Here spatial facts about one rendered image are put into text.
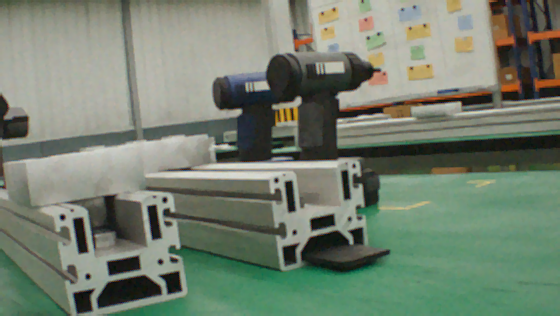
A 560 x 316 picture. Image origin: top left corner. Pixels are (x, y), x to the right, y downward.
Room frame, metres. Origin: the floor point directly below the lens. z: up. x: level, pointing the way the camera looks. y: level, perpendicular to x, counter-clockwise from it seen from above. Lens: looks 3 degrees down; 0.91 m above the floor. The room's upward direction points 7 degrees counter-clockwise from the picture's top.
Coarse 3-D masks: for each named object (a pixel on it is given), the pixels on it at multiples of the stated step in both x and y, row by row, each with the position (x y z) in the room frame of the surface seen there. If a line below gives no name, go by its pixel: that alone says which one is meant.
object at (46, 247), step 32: (0, 192) 0.81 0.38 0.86; (128, 192) 0.55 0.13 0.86; (0, 224) 0.79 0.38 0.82; (32, 224) 0.60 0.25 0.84; (64, 224) 0.45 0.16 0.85; (128, 224) 0.52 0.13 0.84; (160, 224) 0.49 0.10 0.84; (32, 256) 0.57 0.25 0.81; (64, 256) 0.45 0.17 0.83; (96, 256) 0.47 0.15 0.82; (128, 256) 0.48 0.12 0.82; (160, 256) 0.49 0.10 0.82; (64, 288) 0.45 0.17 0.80; (96, 288) 0.46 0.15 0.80; (128, 288) 0.52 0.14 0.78; (160, 288) 0.49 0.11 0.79
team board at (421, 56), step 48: (336, 0) 4.40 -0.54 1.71; (384, 0) 4.06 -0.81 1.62; (432, 0) 3.75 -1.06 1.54; (480, 0) 3.48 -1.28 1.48; (336, 48) 4.45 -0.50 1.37; (384, 48) 4.10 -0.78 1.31; (432, 48) 3.80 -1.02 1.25; (480, 48) 3.52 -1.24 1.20; (384, 96) 4.15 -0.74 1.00; (432, 96) 3.76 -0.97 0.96
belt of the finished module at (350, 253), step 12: (312, 240) 0.63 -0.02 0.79; (324, 240) 0.62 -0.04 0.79; (300, 252) 0.58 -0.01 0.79; (312, 252) 0.57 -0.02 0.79; (324, 252) 0.56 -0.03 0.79; (336, 252) 0.55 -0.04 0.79; (348, 252) 0.55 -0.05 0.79; (360, 252) 0.54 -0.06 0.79; (372, 252) 0.53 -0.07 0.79; (384, 252) 0.53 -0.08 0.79; (336, 264) 0.52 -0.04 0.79; (348, 264) 0.51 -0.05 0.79
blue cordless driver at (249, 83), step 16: (224, 80) 1.07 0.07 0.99; (240, 80) 1.07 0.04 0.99; (256, 80) 1.07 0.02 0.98; (224, 96) 1.05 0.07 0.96; (240, 96) 1.06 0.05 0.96; (256, 96) 1.07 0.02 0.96; (272, 96) 1.08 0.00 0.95; (256, 112) 1.08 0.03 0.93; (272, 112) 1.10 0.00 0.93; (240, 128) 1.08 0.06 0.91; (256, 128) 1.08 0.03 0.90; (240, 144) 1.08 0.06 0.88; (256, 144) 1.08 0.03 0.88; (240, 160) 1.08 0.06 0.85; (256, 160) 1.08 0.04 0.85; (272, 160) 1.08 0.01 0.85; (288, 160) 1.08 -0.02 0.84
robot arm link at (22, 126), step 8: (0, 104) 1.23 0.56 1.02; (0, 112) 1.24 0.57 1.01; (8, 112) 1.30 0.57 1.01; (16, 112) 1.32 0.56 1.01; (24, 112) 1.33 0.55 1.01; (0, 120) 1.25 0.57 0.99; (8, 120) 1.29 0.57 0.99; (16, 120) 1.31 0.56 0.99; (24, 120) 1.33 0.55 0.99; (8, 128) 1.30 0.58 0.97; (16, 128) 1.32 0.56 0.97; (24, 128) 1.33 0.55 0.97; (8, 136) 1.31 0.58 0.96; (16, 136) 1.33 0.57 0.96; (24, 136) 1.35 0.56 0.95
